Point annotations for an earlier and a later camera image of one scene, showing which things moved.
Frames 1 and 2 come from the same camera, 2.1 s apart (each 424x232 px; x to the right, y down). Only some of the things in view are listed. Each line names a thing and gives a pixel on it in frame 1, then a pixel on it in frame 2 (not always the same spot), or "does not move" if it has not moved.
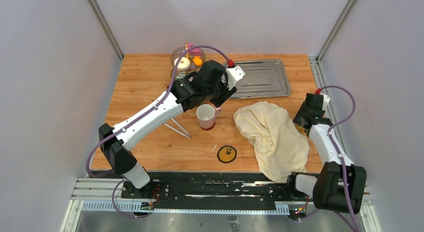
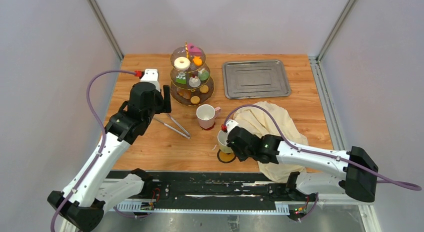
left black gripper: (226, 94) to (164, 105)
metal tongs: (188, 136) does not move
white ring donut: (184, 63) does not move
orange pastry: (197, 60) does not move
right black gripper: (298, 118) to (241, 157)
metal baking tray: (263, 78) does not move
